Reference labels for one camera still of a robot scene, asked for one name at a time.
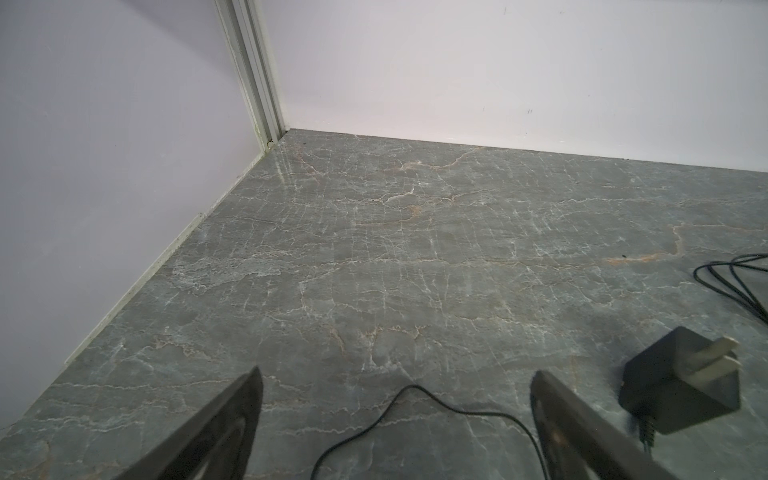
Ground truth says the black power adapter large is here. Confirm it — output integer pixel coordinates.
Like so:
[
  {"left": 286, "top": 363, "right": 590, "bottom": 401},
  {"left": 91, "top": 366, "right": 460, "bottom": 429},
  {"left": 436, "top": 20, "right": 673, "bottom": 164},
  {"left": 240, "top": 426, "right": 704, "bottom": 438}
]
[{"left": 308, "top": 325, "right": 743, "bottom": 480}]

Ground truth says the aluminium frame rail left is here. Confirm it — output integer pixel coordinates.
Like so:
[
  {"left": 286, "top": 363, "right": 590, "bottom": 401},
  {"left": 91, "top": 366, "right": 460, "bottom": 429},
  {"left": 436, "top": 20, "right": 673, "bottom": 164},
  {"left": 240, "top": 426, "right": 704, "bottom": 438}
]
[{"left": 215, "top": 0, "right": 288, "bottom": 152}]

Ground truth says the black power adapter small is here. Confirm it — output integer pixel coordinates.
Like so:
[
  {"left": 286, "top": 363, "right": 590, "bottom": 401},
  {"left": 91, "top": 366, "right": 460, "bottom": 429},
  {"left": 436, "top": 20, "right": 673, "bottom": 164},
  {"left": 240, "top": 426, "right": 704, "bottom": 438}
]
[{"left": 692, "top": 253, "right": 767, "bottom": 324}]

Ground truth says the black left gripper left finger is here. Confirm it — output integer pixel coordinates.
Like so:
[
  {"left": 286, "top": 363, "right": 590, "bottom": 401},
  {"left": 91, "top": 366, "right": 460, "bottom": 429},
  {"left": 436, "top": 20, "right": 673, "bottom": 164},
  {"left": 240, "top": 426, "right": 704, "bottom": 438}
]
[{"left": 118, "top": 367, "right": 264, "bottom": 479}]

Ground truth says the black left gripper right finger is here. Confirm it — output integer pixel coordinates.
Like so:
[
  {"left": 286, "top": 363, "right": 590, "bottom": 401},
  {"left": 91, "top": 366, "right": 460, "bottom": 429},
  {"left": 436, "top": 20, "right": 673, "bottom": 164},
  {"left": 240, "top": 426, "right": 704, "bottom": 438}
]
[{"left": 530, "top": 370, "right": 674, "bottom": 480}]

